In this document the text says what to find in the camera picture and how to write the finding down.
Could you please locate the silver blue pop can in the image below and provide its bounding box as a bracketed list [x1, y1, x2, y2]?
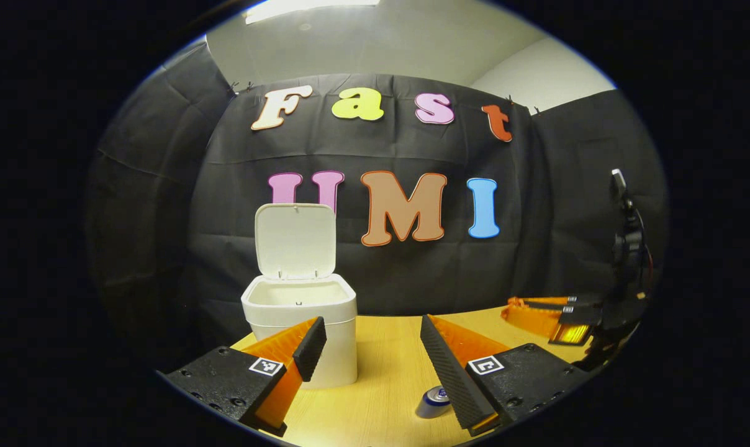
[415, 385, 453, 420]

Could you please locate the black backdrop cloth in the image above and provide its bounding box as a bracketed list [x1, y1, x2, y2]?
[86, 40, 669, 373]

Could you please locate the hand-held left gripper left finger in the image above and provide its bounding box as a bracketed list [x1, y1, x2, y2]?
[158, 317, 327, 437]

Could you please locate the white desktop garbage bin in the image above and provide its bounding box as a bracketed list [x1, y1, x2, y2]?
[241, 203, 358, 390]

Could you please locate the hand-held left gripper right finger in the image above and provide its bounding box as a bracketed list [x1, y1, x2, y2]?
[420, 314, 593, 437]

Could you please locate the ceiling light panel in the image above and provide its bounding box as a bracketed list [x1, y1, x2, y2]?
[245, 0, 381, 24]

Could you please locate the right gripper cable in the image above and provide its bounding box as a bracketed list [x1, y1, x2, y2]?
[635, 208, 655, 300]

